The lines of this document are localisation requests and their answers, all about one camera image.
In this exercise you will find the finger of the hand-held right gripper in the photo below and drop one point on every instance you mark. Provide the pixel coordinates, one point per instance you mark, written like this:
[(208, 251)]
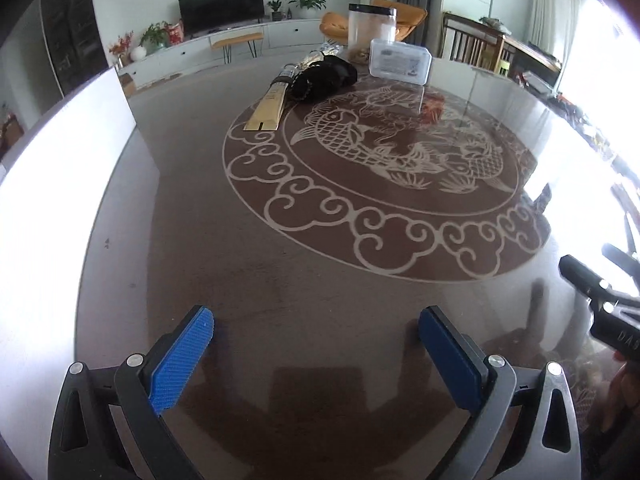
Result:
[(582, 275), (620, 257)]

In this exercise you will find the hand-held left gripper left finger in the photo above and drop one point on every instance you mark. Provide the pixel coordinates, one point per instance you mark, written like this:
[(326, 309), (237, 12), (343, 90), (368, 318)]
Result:
[(180, 360)]

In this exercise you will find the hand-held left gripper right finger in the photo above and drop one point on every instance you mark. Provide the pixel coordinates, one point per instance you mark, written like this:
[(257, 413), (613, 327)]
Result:
[(450, 360)]

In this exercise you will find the white storage box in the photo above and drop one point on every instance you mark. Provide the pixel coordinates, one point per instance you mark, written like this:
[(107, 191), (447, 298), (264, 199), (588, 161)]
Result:
[(55, 210)]

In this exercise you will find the person's right hand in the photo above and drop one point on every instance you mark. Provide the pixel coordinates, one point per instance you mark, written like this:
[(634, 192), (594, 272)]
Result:
[(622, 395)]

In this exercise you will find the cluttered wooden shelf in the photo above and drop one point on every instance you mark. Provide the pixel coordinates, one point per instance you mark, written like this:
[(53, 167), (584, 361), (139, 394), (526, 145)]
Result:
[(535, 62)]

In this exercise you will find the dark wooden chair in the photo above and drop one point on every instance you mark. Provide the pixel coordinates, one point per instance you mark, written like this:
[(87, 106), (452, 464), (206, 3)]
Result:
[(472, 40)]

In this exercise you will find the white curtain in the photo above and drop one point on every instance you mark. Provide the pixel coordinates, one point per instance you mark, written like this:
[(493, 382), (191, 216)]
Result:
[(555, 5)]

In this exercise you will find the comb in gold package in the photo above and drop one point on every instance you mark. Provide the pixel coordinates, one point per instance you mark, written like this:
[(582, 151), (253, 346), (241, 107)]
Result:
[(270, 105)]

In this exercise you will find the cardboard box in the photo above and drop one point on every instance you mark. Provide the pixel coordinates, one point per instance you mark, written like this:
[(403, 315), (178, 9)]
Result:
[(127, 85)]

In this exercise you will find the clear plastic lidded box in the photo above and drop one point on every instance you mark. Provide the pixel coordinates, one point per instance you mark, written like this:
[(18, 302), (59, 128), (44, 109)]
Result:
[(400, 60)]

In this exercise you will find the black cloth bundle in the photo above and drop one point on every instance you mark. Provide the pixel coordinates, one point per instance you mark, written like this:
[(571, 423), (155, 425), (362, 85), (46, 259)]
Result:
[(325, 79)]

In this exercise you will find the white television cabinet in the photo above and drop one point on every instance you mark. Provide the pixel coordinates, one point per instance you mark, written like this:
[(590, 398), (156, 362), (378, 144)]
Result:
[(200, 52)]

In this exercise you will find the red flowers in white vase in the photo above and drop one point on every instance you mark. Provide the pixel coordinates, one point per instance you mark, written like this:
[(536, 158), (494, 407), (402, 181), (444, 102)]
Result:
[(125, 47)]

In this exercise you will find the clear jar with black lid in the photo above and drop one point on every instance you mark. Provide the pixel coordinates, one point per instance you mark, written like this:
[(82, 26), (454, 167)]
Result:
[(372, 30)]

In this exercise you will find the wooden stool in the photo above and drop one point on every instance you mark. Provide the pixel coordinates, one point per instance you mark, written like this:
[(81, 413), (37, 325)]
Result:
[(236, 40)]

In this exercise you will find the red gift box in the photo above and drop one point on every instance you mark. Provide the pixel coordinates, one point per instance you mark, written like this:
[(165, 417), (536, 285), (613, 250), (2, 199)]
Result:
[(175, 32)]

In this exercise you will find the silver glitter hair accessory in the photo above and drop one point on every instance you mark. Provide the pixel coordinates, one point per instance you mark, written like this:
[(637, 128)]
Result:
[(320, 56)]

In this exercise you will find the dark tall cabinet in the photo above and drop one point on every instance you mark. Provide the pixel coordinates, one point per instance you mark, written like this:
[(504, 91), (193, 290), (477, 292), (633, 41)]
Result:
[(75, 35)]

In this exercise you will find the orange lounge chair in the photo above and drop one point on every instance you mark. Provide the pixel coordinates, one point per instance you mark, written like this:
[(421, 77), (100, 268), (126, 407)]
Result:
[(337, 22)]

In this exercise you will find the black flat television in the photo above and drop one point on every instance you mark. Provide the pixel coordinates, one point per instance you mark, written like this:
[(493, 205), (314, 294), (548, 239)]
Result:
[(222, 7)]

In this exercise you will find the small green potted plant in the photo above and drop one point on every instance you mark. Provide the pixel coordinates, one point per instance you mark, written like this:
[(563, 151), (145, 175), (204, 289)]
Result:
[(275, 9)]

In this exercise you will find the large plant in white pot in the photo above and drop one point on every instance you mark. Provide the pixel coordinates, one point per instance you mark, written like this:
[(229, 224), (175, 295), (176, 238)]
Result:
[(307, 2)]

